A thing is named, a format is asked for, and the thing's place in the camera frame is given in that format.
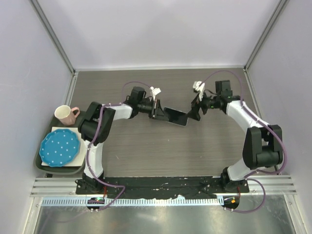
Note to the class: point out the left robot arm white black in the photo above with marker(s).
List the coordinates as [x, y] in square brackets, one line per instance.
[95, 128]

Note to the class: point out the clear phone case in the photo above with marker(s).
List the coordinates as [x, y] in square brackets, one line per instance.
[185, 122]

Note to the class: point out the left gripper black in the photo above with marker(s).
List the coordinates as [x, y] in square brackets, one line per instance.
[156, 109]

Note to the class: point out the blue dotted plate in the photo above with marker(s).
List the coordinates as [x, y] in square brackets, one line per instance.
[59, 147]

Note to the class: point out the right aluminium corner post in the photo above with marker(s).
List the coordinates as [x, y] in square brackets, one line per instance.
[265, 33]

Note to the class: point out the slotted cable duct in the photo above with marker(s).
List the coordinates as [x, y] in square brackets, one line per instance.
[89, 201]

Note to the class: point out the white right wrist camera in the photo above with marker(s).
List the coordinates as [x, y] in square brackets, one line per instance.
[199, 87]

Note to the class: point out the white square plate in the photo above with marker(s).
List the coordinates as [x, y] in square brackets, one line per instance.
[62, 147]

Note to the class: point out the aluminium front rail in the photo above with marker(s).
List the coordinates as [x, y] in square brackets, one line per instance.
[273, 185]

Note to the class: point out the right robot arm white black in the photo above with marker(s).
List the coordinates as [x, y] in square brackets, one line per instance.
[262, 145]

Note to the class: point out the left aluminium corner post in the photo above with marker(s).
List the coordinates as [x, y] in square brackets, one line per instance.
[51, 33]

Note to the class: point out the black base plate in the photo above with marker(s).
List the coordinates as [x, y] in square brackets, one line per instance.
[190, 187]

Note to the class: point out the pink mug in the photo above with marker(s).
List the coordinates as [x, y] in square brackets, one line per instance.
[67, 115]

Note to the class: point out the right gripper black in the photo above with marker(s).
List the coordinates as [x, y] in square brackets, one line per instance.
[196, 104]

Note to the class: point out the dark green tray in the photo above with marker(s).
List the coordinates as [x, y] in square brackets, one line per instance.
[46, 168]

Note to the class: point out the aluminium corner post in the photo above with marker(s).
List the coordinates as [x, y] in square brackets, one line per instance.
[51, 33]
[265, 33]

